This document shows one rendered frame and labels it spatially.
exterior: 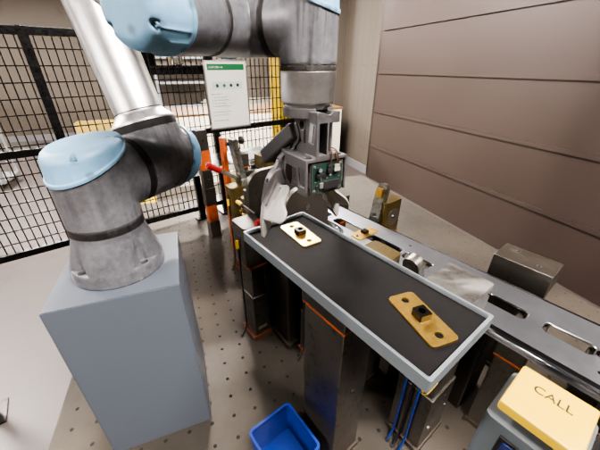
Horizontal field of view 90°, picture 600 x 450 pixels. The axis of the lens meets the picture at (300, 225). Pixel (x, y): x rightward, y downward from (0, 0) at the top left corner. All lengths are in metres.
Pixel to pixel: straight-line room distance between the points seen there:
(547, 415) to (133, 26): 0.50
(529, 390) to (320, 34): 0.43
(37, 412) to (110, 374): 1.37
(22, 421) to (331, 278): 1.80
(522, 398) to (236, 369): 0.70
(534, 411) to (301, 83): 0.41
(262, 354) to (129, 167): 0.62
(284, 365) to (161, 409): 0.32
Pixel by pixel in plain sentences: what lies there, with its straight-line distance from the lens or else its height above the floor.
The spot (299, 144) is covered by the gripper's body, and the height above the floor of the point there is 1.33.
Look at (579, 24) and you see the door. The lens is 2.84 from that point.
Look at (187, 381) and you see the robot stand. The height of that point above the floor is 0.85.
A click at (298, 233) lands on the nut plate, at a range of 0.52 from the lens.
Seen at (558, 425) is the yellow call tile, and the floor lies 1.16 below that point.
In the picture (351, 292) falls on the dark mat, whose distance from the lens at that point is 0.42.
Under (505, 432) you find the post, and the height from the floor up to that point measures 1.13.
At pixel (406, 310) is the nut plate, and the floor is 1.16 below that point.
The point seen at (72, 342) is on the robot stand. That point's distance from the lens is 0.64.
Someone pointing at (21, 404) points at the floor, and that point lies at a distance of 2.13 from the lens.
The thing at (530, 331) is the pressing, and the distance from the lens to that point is 0.72.
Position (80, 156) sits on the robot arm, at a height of 1.32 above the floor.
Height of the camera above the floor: 1.43
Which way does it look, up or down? 28 degrees down
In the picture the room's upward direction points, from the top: straight up
